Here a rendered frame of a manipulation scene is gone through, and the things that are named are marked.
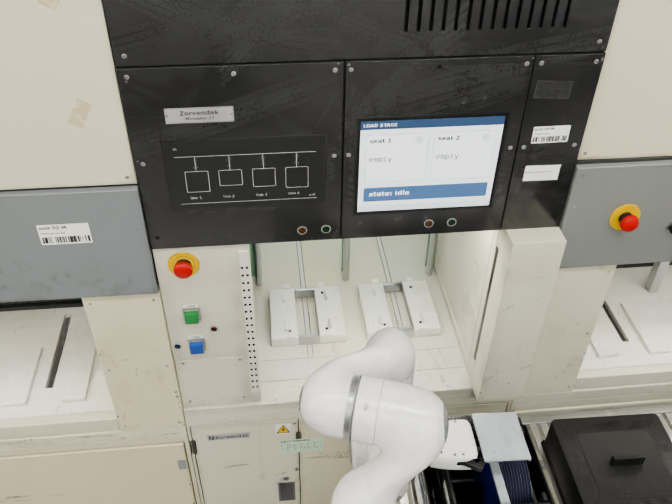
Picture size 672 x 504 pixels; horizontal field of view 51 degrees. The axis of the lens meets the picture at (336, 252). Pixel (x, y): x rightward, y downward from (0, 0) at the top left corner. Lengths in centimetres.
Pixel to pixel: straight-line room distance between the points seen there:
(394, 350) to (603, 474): 85
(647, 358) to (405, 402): 121
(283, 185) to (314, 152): 10
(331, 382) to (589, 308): 92
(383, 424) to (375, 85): 61
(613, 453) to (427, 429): 93
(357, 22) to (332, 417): 66
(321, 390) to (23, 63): 74
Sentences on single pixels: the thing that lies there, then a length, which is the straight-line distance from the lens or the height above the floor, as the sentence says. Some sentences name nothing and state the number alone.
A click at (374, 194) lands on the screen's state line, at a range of 143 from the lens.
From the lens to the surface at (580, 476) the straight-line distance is 185.
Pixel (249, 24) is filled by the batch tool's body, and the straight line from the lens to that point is 125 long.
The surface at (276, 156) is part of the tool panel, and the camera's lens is 136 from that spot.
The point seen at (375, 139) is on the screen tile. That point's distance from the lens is 136.
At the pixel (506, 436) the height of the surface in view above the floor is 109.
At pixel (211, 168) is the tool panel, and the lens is 138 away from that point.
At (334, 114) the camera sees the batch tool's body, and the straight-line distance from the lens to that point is 132.
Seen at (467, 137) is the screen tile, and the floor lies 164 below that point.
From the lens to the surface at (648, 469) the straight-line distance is 192.
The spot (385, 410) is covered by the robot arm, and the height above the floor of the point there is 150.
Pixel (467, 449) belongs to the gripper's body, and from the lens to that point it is 154.
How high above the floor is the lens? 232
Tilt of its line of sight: 39 degrees down
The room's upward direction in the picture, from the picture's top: 1 degrees clockwise
